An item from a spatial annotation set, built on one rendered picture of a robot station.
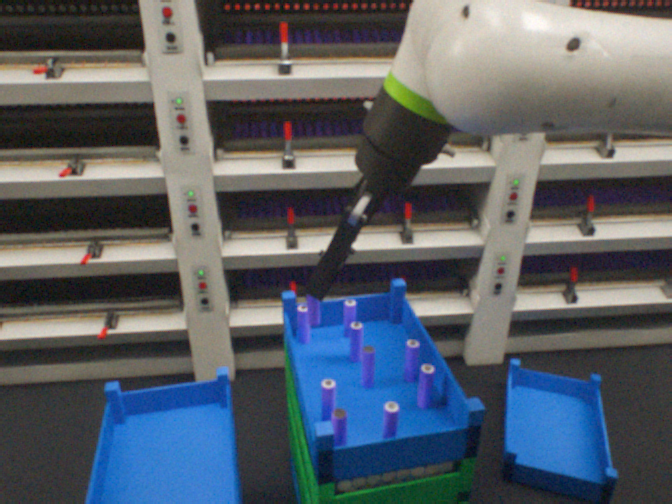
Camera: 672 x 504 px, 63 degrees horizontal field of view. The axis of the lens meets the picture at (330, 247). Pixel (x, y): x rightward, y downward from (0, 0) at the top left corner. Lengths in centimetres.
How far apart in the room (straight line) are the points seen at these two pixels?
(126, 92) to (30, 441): 79
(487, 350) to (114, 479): 94
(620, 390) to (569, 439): 25
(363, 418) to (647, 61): 52
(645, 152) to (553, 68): 100
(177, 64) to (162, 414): 64
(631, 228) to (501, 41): 111
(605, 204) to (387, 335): 78
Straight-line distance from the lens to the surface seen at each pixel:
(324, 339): 89
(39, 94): 120
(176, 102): 113
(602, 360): 165
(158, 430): 101
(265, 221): 127
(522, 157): 126
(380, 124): 60
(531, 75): 44
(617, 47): 48
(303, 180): 117
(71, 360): 155
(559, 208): 144
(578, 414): 145
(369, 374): 78
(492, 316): 144
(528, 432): 137
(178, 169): 117
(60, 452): 139
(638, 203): 155
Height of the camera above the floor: 94
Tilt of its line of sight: 28 degrees down
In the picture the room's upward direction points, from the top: straight up
